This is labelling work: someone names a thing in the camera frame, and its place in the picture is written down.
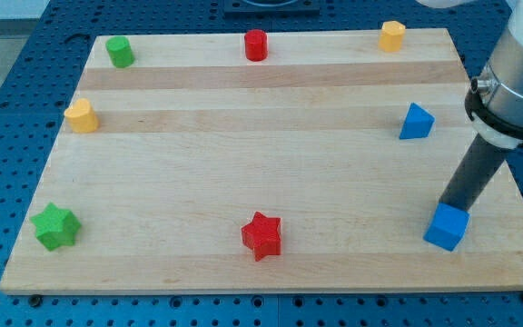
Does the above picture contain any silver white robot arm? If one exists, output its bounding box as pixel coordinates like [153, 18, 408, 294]
[465, 0, 523, 150]

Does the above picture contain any wooden board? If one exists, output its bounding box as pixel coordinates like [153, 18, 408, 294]
[0, 28, 523, 295]

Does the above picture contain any red star block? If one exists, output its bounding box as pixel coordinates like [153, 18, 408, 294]
[241, 212, 281, 262]

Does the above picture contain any green star block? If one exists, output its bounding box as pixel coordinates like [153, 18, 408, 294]
[30, 203, 81, 252]

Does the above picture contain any red cylinder block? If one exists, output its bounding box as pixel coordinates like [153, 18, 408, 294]
[244, 29, 268, 62]

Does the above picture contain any blue triangle block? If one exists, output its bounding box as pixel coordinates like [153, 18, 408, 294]
[399, 103, 435, 139]

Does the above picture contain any yellow hexagon block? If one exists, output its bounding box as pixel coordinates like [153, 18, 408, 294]
[379, 21, 406, 53]

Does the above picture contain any green cylinder block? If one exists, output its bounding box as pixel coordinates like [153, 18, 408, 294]
[105, 35, 135, 68]

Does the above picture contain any yellow heart block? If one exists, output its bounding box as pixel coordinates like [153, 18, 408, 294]
[64, 98, 100, 134]

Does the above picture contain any blue cube block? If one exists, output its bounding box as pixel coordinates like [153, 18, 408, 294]
[423, 203, 469, 252]

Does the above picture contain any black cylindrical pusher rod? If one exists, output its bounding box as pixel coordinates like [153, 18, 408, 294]
[439, 135, 509, 211]

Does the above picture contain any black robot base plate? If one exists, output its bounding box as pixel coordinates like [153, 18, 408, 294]
[222, 0, 322, 15]

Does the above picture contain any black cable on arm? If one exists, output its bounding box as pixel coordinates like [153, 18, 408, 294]
[464, 88, 523, 154]

